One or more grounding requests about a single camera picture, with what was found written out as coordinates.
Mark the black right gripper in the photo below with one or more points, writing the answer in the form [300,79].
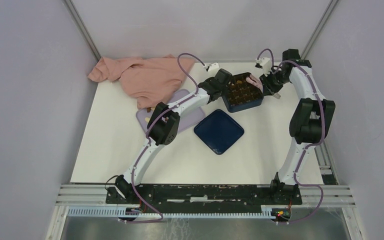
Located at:
[268,89]

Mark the dark blue box lid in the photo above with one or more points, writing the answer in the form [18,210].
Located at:
[219,131]

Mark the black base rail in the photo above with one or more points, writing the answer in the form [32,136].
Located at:
[205,199]

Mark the lilac plastic tray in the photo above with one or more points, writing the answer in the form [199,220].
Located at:
[186,120]

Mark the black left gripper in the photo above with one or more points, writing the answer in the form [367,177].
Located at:
[224,90]

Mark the pink handled metal tongs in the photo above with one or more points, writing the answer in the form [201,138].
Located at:
[256,82]

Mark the pink cloth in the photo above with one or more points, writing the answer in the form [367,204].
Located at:
[150,81]

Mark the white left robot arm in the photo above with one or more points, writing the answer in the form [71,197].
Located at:
[163,128]

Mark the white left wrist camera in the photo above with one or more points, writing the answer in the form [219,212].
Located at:
[211,67]

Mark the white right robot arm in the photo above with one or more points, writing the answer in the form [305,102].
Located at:
[310,122]

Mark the dark blue chocolate box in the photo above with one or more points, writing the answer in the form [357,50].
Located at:
[241,95]

